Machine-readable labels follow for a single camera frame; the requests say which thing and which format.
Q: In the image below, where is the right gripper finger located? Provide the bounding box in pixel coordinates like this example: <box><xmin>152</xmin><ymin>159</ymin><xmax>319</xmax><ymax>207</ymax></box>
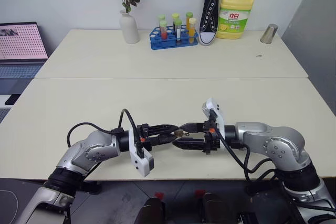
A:
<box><xmin>171</xmin><ymin>138</ymin><xmax>207</xmax><ymax>152</ymax></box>
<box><xmin>179</xmin><ymin>122</ymin><xmax>205</xmax><ymax>133</ymax></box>

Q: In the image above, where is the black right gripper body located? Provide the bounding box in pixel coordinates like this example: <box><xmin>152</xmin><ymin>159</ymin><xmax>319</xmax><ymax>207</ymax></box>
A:
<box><xmin>202</xmin><ymin>119</ymin><xmax>221</xmax><ymax>155</ymax></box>

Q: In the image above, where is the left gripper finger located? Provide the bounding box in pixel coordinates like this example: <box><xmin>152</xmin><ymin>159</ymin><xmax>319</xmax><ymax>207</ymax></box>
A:
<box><xmin>151</xmin><ymin>133</ymin><xmax>177</xmax><ymax>147</ymax></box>
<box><xmin>147</xmin><ymin>123</ymin><xmax>180</xmax><ymax>134</ymax></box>

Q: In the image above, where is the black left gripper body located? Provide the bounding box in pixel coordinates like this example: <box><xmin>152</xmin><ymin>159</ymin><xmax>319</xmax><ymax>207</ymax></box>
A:
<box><xmin>135</xmin><ymin>123</ymin><xmax>154</xmax><ymax>152</ymax></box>

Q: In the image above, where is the dark rounded shape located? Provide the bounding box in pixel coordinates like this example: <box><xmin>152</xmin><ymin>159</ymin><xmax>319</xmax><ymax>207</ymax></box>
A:
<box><xmin>196</xmin><ymin>192</ymin><xmax>227</xmax><ymax>224</ymax></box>
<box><xmin>137</xmin><ymin>196</ymin><xmax>168</xmax><ymax>224</ymax></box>

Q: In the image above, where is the black table clamp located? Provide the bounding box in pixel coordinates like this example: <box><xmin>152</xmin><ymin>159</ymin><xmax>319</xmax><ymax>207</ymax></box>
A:
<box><xmin>78</xmin><ymin>180</ymin><xmax>103</xmax><ymax>196</ymax></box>

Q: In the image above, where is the blue test tube rack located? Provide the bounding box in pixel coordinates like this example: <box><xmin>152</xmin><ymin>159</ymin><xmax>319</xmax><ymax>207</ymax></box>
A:
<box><xmin>149</xmin><ymin>25</ymin><xmax>200</xmax><ymax>50</ymax></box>

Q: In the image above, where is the yellow capped orange liquid tube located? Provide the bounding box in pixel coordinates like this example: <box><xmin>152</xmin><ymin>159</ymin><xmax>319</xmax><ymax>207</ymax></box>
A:
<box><xmin>188</xmin><ymin>17</ymin><xmax>197</xmax><ymax>45</ymax></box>

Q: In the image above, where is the green capped clear tube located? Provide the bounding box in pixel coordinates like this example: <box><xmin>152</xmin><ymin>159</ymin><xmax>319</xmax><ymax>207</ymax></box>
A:
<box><xmin>174</xmin><ymin>19</ymin><xmax>183</xmax><ymax>45</ymax></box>

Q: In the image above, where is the white ceramic vase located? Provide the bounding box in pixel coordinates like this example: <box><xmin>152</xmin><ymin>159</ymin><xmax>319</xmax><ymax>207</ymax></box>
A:
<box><xmin>119</xmin><ymin>9</ymin><xmax>140</xmax><ymax>45</ymax></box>

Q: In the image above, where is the green capped orange liquid tube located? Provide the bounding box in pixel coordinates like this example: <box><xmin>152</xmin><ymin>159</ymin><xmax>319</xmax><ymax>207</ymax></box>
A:
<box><xmin>185</xmin><ymin>11</ymin><xmax>194</xmax><ymax>29</ymax></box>

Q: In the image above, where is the black canvas sneaker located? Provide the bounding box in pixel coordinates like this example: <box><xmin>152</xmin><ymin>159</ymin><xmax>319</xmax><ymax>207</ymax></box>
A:
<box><xmin>198</xmin><ymin>0</ymin><xmax>221</xmax><ymax>46</ymax></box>

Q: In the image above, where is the yellow detergent pump bottle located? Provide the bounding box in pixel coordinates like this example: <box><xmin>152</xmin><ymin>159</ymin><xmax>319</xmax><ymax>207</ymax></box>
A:
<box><xmin>216</xmin><ymin>0</ymin><xmax>257</xmax><ymax>40</ymax></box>

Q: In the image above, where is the steel metal cup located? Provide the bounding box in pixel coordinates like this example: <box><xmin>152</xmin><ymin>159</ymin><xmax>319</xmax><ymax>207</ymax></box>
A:
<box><xmin>259</xmin><ymin>23</ymin><xmax>279</xmax><ymax>45</ymax></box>

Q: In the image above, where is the black flat device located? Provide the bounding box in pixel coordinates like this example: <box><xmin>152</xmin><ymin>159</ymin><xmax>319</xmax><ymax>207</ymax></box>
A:
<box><xmin>4</xmin><ymin>93</ymin><xmax>22</xmax><ymax>106</ymax></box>

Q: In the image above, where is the open laptop computer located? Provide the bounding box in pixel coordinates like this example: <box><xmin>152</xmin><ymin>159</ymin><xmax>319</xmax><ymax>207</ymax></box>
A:
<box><xmin>0</xmin><ymin>22</ymin><xmax>50</xmax><ymax>96</ymax></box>

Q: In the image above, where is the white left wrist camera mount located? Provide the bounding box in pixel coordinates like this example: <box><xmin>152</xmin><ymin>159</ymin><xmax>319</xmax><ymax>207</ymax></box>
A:
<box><xmin>128</xmin><ymin>129</ymin><xmax>154</xmax><ymax>178</ymax></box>

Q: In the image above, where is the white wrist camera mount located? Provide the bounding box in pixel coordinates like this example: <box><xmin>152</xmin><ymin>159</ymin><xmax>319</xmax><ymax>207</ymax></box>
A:
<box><xmin>201</xmin><ymin>98</ymin><xmax>226</xmax><ymax>141</ymax></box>
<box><xmin>128</xmin><ymin>129</ymin><xmax>154</xmax><ymax>178</ymax></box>

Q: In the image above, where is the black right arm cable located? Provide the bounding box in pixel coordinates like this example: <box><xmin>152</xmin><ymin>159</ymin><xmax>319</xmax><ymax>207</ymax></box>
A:
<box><xmin>209</xmin><ymin>110</ymin><xmax>279</xmax><ymax>183</ymax></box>

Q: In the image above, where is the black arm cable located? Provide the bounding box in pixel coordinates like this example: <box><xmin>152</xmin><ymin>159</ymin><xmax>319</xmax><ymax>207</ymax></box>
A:
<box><xmin>66</xmin><ymin>108</ymin><xmax>140</xmax><ymax>154</ymax></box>
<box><xmin>209</xmin><ymin>110</ymin><xmax>279</xmax><ymax>183</ymax></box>

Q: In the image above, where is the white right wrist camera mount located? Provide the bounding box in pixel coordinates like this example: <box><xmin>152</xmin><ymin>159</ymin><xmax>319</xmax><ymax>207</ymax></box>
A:
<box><xmin>201</xmin><ymin>98</ymin><xmax>226</xmax><ymax>141</ymax></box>

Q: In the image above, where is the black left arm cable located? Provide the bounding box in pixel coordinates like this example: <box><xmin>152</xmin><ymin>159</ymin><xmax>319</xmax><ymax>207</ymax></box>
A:
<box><xmin>66</xmin><ymin>108</ymin><xmax>140</xmax><ymax>154</ymax></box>

